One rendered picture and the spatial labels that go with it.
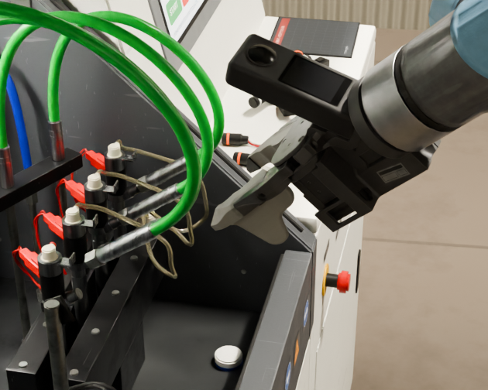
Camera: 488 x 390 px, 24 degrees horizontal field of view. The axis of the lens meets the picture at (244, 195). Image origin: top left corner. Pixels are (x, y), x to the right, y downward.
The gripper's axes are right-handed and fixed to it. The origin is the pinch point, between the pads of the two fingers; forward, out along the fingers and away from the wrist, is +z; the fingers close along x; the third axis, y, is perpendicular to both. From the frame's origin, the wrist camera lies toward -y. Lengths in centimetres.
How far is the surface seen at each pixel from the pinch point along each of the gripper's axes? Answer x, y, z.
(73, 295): 2.2, 0.9, 36.2
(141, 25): 30.8, -13.6, 25.1
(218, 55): 71, 2, 60
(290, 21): 100, 11, 69
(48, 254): 2.9, -4.8, 33.7
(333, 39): 95, 19, 61
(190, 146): 10.0, -3.0, 11.3
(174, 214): 7.5, 1.4, 18.6
